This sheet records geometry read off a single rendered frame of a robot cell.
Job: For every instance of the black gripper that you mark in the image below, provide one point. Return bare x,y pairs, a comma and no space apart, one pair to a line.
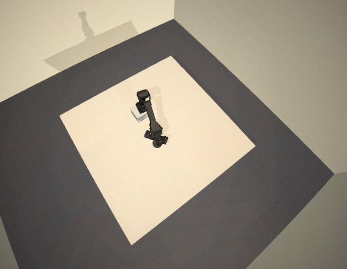
148,135

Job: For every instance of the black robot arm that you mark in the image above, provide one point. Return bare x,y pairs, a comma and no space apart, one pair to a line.
145,106

